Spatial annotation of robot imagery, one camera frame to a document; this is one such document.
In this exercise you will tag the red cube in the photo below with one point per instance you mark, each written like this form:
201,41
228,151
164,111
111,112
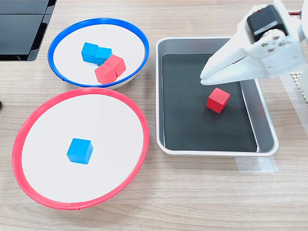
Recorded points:
217,101
104,74
118,63

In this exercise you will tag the blue cube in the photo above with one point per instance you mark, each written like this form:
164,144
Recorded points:
79,151
103,54
89,53

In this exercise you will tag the clear tape strip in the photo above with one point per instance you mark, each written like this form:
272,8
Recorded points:
292,101
255,166

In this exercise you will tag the steel tray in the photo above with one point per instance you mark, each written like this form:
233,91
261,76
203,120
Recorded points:
264,134

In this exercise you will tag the black tray mat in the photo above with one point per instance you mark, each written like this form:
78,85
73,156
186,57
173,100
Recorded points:
187,125

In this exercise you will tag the white plate blue rim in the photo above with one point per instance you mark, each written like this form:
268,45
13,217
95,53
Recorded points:
67,68

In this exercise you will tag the black glossy panel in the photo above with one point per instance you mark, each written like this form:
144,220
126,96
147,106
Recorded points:
21,6
16,36

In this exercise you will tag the white plate red rim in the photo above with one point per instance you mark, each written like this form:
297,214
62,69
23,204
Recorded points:
48,168

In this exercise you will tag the pale perforated base plate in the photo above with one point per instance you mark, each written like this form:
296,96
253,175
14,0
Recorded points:
296,78

